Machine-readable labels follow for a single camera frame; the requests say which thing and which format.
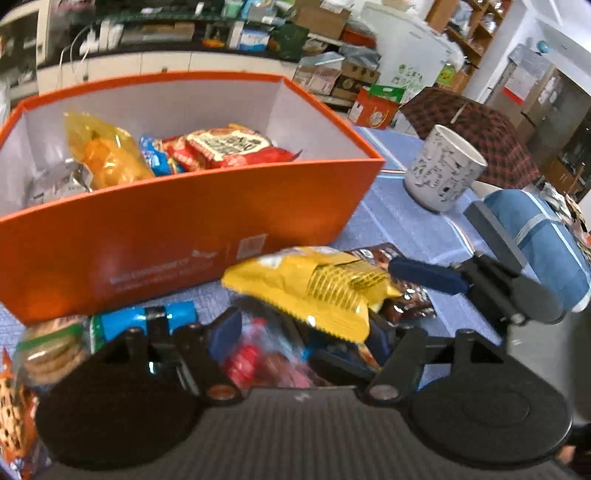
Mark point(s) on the red snack packet white label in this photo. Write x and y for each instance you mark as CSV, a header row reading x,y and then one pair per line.
x,y
226,145

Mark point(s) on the orange cardboard box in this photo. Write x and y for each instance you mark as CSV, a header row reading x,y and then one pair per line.
x,y
184,230

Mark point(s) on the orange white carton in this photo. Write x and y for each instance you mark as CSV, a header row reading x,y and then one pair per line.
x,y
371,110

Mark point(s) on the blue tissue box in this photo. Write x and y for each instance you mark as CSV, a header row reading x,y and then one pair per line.
x,y
254,39

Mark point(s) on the blue cookie packet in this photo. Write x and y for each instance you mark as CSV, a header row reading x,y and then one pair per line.
x,y
159,157

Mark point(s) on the blue striped cushion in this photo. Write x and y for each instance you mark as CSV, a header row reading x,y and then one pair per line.
x,y
545,240

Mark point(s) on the red pink snack packet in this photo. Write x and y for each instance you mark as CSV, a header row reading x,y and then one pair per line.
x,y
268,364

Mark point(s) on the white glass door cabinet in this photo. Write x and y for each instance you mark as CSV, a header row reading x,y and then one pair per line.
x,y
41,32

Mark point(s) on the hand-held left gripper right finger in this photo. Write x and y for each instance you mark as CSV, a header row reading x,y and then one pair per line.
x,y
401,355

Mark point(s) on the white tv counter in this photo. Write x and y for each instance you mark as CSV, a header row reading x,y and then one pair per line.
x,y
161,62

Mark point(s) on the dark green box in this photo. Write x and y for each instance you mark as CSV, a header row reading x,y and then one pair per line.
x,y
288,41

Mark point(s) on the orange chocolate chip packet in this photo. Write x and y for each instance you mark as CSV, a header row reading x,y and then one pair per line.
x,y
14,406

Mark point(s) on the brown chocolate snack packet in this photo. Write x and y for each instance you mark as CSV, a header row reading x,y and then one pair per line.
x,y
408,300

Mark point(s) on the wooden shelf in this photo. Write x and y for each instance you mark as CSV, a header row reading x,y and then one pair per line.
x,y
475,27

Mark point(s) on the green clear cookie packet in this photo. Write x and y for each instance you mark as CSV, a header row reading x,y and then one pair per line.
x,y
51,353

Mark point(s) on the yellow translucent snack packet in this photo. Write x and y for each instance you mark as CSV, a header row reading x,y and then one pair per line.
x,y
106,157

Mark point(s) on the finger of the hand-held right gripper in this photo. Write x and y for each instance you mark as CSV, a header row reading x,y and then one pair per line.
x,y
425,274

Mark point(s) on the white patterned mug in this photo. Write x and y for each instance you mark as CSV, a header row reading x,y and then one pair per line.
x,y
438,175

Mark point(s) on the blue plaid tablecloth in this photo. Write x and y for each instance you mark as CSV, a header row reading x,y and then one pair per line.
x,y
406,230

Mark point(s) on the brown plaid umbrella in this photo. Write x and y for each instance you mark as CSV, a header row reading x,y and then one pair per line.
x,y
498,138

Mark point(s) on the small blue snack packet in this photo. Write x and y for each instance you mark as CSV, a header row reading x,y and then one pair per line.
x,y
124,318

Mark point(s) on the green white carton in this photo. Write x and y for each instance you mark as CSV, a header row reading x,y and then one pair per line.
x,y
388,92

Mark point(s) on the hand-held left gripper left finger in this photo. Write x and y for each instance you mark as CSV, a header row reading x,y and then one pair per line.
x,y
226,328

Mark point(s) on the yellow gold snack packet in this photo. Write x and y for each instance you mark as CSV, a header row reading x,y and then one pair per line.
x,y
295,286

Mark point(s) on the white appliance green stickers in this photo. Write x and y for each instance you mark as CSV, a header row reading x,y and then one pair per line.
x,y
406,41

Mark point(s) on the clear foil snack packet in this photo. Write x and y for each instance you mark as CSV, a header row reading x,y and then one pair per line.
x,y
51,184

